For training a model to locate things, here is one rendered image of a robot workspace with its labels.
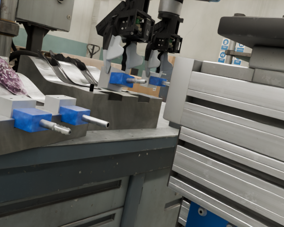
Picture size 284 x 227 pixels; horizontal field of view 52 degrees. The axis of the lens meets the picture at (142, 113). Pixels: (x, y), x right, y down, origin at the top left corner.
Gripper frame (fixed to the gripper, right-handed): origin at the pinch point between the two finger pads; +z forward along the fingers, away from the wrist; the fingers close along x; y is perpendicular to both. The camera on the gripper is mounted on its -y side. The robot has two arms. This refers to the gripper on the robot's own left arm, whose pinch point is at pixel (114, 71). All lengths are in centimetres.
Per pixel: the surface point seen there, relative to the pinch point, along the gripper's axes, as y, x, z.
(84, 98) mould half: -1.8, -6.2, 8.2
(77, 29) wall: -650, 433, -223
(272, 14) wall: -183, 617, -295
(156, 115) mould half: 1.1, 18.5, 8.1
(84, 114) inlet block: 9.6, -14.5, 11.8
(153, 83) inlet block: -8.8, 26.5, -2.6
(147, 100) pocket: 0.6, 13.8, 4.6
